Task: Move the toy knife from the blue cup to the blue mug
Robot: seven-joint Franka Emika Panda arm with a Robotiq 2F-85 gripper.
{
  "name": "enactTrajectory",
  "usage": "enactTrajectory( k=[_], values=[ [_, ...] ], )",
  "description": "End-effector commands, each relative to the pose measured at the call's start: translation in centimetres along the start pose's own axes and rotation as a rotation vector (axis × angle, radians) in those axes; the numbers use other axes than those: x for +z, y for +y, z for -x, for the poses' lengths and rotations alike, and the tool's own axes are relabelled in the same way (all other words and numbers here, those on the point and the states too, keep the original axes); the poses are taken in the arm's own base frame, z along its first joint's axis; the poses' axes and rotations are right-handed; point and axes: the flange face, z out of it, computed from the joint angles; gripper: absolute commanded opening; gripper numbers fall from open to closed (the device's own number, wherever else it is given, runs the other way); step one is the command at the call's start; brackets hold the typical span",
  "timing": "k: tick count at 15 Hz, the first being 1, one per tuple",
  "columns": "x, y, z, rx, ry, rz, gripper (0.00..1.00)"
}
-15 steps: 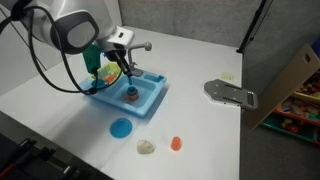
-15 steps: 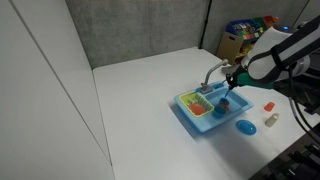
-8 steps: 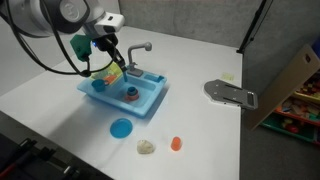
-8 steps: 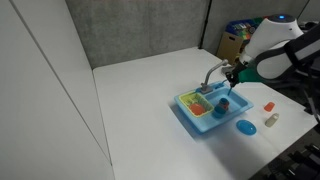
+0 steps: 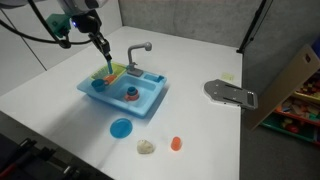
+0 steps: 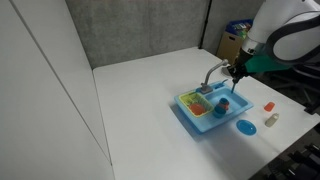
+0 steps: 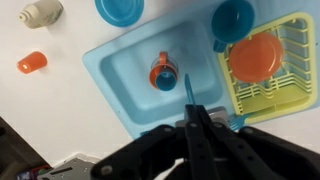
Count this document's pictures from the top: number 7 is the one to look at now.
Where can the orange toy cup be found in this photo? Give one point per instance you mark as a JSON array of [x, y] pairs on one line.
[[32, 62]]

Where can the blue toy knife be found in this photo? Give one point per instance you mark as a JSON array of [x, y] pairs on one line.
[[189, 90]]

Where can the blue toy fork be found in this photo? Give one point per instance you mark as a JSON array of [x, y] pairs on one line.
[[237, 122]]

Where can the small blue toy cup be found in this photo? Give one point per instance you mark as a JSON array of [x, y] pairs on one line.
[[165, 81]]

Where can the light blue toy sink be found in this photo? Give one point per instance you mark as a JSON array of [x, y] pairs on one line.
[[123, 83]]

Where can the beige toy bottle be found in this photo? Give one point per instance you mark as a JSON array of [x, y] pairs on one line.
[[43, 13]]

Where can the orange toy mug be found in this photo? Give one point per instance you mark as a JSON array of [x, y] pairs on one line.
[[162, 61]]

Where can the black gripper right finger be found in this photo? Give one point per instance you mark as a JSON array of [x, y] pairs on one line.
[[253, 156]]

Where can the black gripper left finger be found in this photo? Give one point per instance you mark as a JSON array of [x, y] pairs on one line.
[[160, 156]]

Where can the gray toy faucet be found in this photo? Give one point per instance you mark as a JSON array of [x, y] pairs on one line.
[[218, 115]]

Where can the blue toy plate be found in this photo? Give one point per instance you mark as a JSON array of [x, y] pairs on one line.
[[120, 10]]

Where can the yellow toy dish rack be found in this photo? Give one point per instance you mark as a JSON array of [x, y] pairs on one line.
[[266, 100]]

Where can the blue toy spoon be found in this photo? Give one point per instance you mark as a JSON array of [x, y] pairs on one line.
[[145, 132]]

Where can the orange toy plate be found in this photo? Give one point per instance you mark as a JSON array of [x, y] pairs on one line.
[[256, 56]]

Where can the blue toy mug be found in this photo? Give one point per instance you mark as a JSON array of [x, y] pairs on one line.
[[233, 20]]

